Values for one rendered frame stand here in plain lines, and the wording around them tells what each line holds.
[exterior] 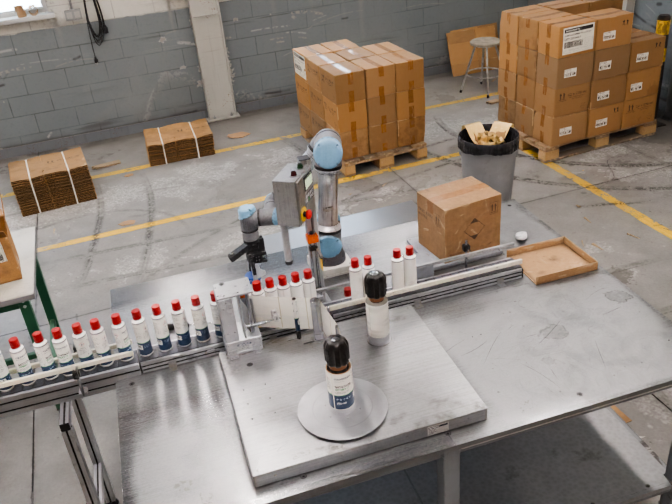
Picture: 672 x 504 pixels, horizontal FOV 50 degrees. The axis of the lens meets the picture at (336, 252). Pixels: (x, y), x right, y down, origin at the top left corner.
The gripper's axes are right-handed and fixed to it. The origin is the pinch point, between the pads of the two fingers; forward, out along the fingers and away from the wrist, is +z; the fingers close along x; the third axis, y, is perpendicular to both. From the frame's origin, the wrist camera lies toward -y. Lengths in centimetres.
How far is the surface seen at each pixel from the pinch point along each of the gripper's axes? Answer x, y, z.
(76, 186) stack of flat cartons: 343, -82, 73
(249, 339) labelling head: -52, -14, -6
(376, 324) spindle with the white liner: -71, 31, -10
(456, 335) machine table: -72, 64, 5
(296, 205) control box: -39, 14, -50
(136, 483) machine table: -96, -64, 5
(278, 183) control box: -35, 10, -59
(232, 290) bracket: -48, -16, -26
